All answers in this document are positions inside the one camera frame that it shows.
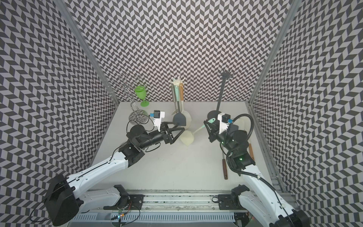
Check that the cream utensil rack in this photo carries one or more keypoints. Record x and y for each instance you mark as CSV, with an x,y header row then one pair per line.
x,y
177,81

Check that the steel spoon brown handle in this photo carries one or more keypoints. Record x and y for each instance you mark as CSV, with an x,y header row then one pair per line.
x,y
224,165

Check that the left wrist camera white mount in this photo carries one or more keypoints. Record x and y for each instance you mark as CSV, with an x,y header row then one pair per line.
x,y
157,118

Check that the grey turner mint handle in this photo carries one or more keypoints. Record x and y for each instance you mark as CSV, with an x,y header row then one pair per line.
x,y
179,117

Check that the white spatula wooden handle rack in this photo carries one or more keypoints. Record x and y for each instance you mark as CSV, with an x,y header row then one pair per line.
x,y
181,90

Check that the white spatula mint handle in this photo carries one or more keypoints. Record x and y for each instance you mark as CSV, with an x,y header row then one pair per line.
x,y
187,137

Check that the cream spatula cream handle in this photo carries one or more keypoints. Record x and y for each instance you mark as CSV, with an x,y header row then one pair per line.
x,y
174,99

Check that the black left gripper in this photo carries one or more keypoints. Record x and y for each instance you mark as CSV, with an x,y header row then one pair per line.
x,y
169,137

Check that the green plastic goblet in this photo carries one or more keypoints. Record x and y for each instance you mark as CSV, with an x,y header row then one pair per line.
x,y
140,92

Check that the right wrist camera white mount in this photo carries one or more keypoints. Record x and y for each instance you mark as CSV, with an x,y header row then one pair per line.
x,y
224,122

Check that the dark grey utensil rack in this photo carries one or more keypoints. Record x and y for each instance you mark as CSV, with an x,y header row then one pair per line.
x,y
214,113

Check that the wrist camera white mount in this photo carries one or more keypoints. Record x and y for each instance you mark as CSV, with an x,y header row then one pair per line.
x,y
157,118
224,122

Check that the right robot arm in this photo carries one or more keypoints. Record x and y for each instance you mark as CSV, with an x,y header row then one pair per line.
x,y
257,195

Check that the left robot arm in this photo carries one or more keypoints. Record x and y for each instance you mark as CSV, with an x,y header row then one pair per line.
x,y
68,196

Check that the metal base rail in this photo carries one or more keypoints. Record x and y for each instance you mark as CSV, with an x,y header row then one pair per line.
x,y
165,206

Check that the chrome wire glass rack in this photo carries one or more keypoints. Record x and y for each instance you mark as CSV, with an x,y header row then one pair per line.
x,y
137,116

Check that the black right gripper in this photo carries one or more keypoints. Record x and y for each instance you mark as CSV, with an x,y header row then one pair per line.
x,y
213,134

